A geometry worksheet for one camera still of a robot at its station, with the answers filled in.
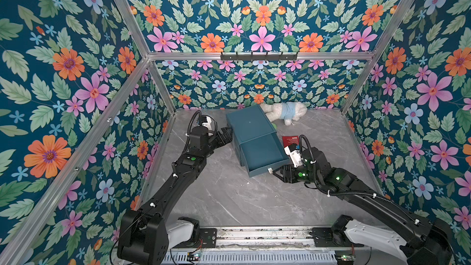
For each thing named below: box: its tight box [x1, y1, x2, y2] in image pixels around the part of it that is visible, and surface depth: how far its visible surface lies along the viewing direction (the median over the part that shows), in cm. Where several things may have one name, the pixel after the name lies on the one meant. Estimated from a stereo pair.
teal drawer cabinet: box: [225, 104, 291, 178], surface depth 83 cm
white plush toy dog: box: [260, 101, 308, 126], surface depth 110 cm
